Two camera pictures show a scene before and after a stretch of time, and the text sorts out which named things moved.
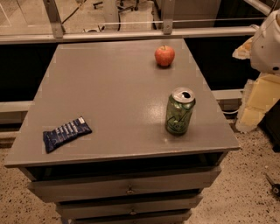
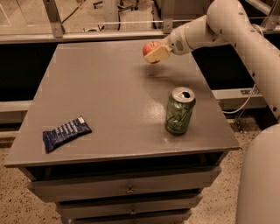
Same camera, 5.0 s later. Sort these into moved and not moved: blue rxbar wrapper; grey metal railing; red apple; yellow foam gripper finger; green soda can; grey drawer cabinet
Moved: red apple; yellow foam gripper finger
Not moved: grey drawer cabinet; blue rxbar wrapper; grey metal railing; green soda can
